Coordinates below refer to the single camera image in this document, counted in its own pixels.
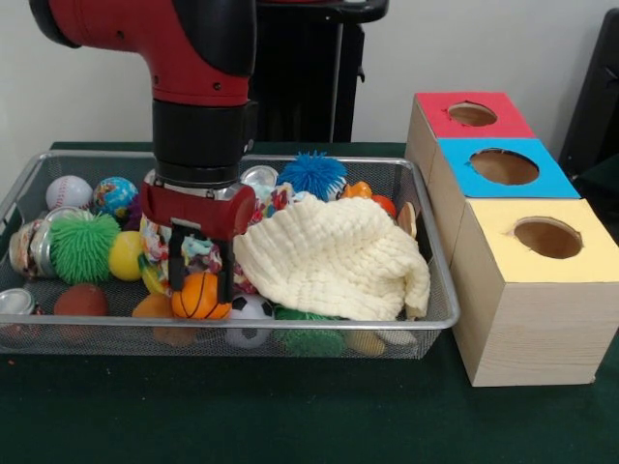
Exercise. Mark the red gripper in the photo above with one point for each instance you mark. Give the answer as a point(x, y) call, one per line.
point(193, 212)

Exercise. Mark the colourful patterned cloth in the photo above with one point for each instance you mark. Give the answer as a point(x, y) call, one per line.
point(275, 203)
point(155, 241)

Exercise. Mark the cream knitted cloth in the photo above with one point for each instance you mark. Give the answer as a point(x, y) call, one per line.
point(329, 256)

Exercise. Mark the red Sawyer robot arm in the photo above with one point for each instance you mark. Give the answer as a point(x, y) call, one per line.
point(193, 58)

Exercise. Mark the shallow mesh bin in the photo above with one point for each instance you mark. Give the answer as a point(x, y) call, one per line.
point(121, 338)

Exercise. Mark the wooden box with three holes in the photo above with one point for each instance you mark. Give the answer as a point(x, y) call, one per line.
point(532, 328)

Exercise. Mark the small orange basketball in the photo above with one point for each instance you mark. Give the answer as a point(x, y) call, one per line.
point(200, 299)

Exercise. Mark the small soccer ball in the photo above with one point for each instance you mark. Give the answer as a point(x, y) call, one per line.
point(251, 309)

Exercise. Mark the yellow ball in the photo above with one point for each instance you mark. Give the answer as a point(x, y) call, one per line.
point(126, 256)

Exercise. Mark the small globe ball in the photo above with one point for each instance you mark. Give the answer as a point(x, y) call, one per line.
point(115, 195)

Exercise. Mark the green spiky ball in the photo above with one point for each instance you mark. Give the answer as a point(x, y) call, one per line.
point(82, 246)

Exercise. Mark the brown red ball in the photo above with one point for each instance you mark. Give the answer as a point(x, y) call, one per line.
point(79, 302)

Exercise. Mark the blue spiky ball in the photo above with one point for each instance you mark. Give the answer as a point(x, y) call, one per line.
point(312, 174)

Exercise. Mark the white baseball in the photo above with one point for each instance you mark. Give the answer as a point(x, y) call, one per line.
point(68, 192)

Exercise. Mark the dark green side tablecloth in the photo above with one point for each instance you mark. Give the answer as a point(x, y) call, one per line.
point(602, 181)

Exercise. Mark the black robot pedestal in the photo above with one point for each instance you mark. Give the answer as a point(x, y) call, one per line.
point(309, 96)

